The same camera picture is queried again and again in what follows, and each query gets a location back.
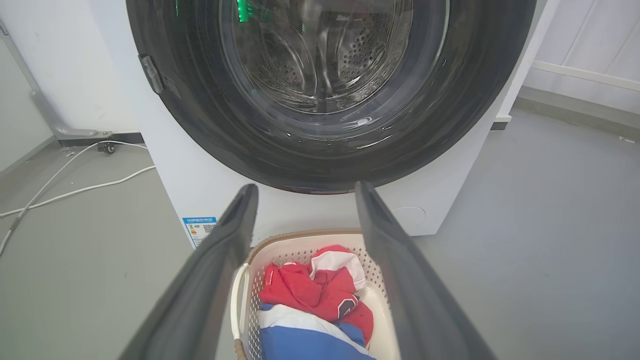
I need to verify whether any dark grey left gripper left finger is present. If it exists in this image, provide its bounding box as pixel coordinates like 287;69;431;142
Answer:
119;183;259;360

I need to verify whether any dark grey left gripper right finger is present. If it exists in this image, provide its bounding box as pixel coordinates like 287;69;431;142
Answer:
354;181;497;360

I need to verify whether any white washing machine body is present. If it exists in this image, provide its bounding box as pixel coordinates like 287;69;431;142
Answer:
89;0;548;249

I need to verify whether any black round washing machine door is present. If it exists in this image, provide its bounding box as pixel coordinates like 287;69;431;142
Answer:
125;0;537;195

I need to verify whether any blue energy label sticker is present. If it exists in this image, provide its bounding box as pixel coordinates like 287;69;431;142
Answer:
182;216;218;249

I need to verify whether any red and white garment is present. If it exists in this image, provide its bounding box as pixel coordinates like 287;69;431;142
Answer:
258;244;375;346

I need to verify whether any cream perforated laundry basket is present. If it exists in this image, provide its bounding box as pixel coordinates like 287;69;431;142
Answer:
230;229;402;360

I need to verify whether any blue and white garment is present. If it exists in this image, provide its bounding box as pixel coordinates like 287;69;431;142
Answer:
257;303;377;360

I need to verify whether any grey metal stand leg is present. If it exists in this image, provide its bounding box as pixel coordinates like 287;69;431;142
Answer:
0;20;145;154

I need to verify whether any white power cable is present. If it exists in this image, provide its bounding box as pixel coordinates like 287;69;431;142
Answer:
0;165;157;219

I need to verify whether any white cable on floor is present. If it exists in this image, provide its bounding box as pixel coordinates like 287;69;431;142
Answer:
0;140;149;256

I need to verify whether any white panel frame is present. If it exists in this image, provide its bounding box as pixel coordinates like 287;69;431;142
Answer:
491;0;640;132

